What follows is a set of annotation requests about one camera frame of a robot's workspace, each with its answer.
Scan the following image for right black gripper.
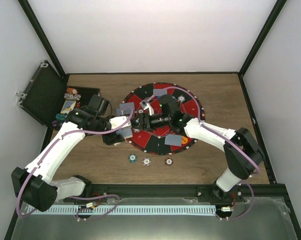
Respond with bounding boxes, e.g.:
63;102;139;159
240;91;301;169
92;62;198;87
130;112;172;133

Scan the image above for blue backed card deck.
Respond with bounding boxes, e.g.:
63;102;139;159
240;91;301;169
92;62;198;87
116;128;133;140

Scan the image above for face down card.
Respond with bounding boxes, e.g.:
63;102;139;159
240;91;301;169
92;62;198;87
116;102;135;117
164;134;183;147
153;88;167;97

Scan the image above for face down card top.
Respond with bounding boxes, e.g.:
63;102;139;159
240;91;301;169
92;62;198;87
153;88;167;97

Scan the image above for face down card bottom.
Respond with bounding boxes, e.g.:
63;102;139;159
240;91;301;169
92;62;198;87
164;134;183;147

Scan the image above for orange big blind button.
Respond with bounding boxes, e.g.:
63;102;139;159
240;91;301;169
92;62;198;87
181;136;189;145

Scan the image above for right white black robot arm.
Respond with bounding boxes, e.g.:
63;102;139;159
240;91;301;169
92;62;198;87
131;94;265;202

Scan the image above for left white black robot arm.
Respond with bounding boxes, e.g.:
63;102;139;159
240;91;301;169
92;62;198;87
11;95;134;216

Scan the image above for green blue chip stack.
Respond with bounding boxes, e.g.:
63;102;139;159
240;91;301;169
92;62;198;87
128;153;138;163

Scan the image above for round red black poker mat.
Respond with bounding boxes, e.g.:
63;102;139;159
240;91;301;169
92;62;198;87
122;82;205;155

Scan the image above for card box in case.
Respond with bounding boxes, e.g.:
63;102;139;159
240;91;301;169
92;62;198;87
60;100;77;114

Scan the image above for chips inside case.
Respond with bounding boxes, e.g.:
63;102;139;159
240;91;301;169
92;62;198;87
52;87;82;129

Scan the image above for black poker case lid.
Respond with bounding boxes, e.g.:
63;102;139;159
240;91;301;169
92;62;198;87
15;60;67;128

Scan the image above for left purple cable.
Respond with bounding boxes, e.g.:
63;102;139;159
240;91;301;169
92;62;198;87
16;102;135;222

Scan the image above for purple cable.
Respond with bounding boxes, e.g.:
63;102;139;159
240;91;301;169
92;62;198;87
145;86;261;221
16;102;135;222

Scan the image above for light blue slotted rail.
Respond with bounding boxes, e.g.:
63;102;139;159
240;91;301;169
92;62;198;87
33;205;216;216

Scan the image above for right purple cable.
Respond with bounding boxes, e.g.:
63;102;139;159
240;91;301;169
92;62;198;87
145;86;261;221

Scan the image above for black front mounting rail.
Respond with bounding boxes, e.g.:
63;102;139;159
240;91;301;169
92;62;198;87
79;183;288;203

